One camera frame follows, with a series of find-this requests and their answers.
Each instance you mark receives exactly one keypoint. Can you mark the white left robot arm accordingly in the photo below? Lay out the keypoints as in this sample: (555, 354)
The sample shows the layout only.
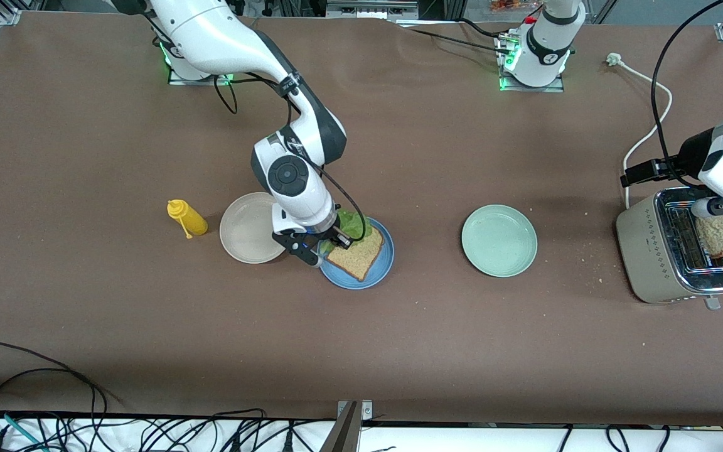
(540, 72)

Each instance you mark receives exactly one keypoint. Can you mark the blue round plate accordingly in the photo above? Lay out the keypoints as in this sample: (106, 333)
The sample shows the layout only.
(386, 263)

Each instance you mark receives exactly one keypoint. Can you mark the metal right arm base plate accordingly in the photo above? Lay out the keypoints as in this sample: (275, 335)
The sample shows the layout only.
(201, 82)

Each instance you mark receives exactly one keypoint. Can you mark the green lettuce leaf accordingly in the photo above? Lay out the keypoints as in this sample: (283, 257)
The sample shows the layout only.
(355, 226)

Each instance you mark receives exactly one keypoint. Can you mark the mint green round plate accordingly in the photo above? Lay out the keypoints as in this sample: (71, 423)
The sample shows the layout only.
(499, 241)

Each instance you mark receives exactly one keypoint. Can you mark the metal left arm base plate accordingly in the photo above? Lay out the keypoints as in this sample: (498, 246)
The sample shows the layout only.
(531, 89)

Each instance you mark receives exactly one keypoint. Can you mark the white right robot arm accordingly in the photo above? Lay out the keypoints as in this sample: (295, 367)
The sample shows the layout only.
(223, 37)

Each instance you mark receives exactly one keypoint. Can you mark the orange printed packet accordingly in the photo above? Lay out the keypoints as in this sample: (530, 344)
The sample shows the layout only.
(506, 5)

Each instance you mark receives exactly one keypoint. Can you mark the beige chrome-topped toaster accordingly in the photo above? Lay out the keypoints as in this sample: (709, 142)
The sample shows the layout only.
(647, 251)

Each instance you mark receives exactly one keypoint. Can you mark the beige round plate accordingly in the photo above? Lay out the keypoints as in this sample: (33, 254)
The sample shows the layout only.
(245, 229)

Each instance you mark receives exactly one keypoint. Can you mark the silver metal box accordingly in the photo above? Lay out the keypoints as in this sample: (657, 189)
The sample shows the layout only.
(371, 7)

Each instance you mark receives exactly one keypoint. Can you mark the brown table cover mat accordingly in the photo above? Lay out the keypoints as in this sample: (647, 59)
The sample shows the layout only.
(462, 157)

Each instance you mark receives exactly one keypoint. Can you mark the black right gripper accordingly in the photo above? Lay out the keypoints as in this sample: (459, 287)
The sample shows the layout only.
(331, 233)

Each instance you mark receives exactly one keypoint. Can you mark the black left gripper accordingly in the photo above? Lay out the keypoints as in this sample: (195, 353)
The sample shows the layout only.
(691, 152)

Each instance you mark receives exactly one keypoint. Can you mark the brown toasted bread slice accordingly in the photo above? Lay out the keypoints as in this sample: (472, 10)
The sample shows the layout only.
(719, 235)
(358, 260)

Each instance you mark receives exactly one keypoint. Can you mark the metal corner bracket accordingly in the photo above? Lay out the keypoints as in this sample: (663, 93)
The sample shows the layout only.
(366, 411)

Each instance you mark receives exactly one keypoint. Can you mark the yellow mustard squeeze bottle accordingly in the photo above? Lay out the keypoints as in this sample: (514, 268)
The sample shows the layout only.
(191, 218)

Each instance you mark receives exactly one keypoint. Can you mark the aluminium profile strut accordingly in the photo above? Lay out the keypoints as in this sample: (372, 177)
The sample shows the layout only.
(342, 436)

